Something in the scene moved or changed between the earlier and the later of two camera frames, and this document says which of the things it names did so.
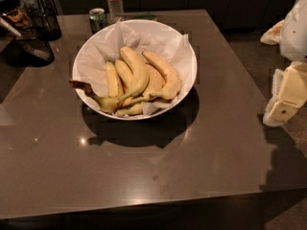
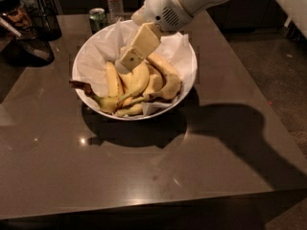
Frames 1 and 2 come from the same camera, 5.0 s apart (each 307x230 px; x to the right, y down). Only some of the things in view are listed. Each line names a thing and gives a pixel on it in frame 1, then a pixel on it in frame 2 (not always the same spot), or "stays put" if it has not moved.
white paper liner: x=138 y=37 stays put
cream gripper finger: x=290 y=93 to x=164 y=8
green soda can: x=97 y=16 stays put
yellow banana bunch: x=131 y=85 stays put
